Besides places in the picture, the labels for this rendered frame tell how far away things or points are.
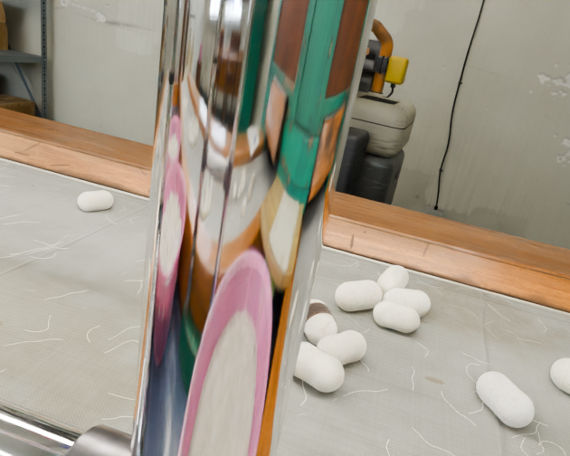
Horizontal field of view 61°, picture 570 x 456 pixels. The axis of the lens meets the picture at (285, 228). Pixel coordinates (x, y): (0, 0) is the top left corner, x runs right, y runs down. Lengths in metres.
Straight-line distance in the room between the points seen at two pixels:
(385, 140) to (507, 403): 0.94
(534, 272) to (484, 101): 1.86
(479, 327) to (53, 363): 0.30
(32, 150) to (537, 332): 0.54
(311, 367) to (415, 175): 2.13
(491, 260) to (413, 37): 1.91
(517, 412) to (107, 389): 0.22
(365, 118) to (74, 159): 0.77
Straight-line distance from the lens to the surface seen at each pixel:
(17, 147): 0.63
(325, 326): 0.31
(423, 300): 0.38
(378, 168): 1.20
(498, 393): 0.31
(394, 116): 1.18
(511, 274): 0.49
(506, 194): 2.38
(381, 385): 0.31
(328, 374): 0.27
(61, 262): 0.39
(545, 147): 2.36
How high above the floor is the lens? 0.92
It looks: 22 degrees down
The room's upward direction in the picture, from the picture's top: 11 degrees clockwise
